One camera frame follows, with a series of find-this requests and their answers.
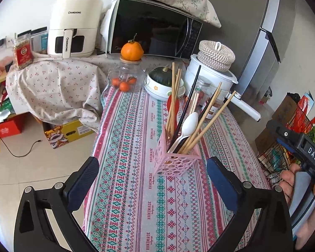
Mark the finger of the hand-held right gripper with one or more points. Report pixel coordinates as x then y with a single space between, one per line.
278 131
287 145

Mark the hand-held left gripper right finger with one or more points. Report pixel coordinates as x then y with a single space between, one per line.
223 189

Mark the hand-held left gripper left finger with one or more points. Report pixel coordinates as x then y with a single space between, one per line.
82 189

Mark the pink perforated plastic basket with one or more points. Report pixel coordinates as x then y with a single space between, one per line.
173 166

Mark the white plastic spoon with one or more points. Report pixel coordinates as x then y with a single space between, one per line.
190 123

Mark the person's right hand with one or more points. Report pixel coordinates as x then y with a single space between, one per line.
287 183

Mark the brown cardboard box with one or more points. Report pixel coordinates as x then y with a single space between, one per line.
281 110

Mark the red plastic bag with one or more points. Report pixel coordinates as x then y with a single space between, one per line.
303 113

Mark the yellow lion-print box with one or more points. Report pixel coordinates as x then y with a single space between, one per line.
76 131

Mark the patterned woven tablecloth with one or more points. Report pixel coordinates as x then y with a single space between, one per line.
136 162

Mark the small labelled spice jar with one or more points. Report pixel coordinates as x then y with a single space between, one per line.
211 111

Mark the tall jar of red berries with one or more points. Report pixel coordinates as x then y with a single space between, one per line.
206 82

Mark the red plastic spoon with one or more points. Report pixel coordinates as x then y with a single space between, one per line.
174 107

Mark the red gift box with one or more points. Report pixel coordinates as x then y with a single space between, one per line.
8 130

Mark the woven lidded basket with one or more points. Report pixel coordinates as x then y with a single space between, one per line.
215 57

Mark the grey refrigerator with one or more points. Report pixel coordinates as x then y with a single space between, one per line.
246 31

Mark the white electric pot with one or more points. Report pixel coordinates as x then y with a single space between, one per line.
190 69

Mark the small tangerine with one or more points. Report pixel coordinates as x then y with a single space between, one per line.
115 82
132 80
124 86

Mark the white flower-print bowl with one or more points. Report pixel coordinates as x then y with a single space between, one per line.
157 90

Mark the clear glass jar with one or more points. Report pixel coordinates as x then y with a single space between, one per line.
128 68

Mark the dark green squash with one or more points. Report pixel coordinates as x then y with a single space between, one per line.
160 76

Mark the large orange with stem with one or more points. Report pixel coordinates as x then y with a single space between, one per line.
131 51

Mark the red-label snack jar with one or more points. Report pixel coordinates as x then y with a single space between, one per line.
22 55

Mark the teal and white box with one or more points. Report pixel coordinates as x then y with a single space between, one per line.
40 42

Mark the black microwave oven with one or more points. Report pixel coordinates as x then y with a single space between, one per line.
152 23

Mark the white air fryer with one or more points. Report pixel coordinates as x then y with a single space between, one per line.
76 18

